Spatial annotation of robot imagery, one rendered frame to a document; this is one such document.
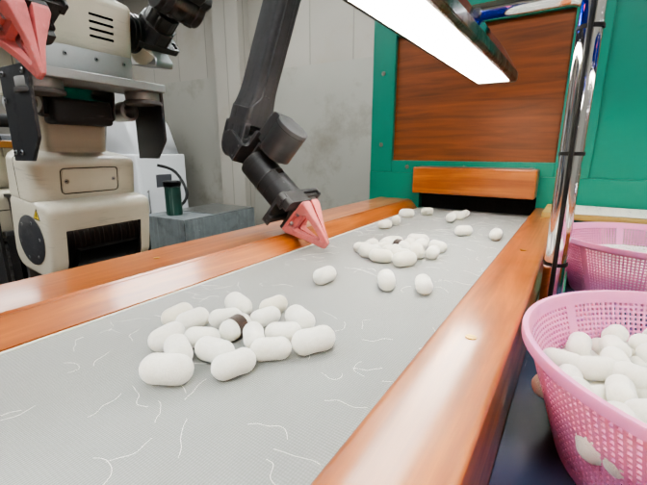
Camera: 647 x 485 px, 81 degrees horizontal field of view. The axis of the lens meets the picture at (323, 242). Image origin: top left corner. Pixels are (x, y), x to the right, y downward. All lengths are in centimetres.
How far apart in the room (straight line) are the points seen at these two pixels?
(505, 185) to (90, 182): 95
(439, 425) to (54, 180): 85
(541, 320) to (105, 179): 88
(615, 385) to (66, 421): 37
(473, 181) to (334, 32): 259
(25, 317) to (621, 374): 49
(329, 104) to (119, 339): 310
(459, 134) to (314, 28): 259
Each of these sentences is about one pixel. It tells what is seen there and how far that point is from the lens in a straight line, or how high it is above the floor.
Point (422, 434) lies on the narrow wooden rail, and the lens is 22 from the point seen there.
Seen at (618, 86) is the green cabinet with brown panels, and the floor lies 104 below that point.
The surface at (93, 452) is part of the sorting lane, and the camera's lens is 27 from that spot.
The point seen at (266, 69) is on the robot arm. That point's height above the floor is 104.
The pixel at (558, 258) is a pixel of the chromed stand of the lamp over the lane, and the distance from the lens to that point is 53.
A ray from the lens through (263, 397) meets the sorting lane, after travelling 28.
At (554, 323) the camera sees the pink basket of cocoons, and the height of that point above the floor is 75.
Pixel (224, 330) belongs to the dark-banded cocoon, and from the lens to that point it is 35.
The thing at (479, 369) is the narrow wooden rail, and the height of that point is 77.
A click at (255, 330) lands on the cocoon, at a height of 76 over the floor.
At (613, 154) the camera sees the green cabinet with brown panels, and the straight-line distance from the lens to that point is 109.
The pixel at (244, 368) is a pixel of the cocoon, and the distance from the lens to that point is 30.
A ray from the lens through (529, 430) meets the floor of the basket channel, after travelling 40.
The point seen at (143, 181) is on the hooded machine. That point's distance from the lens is 396.
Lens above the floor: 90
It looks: 14 degrees down
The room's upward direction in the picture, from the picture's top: straight up
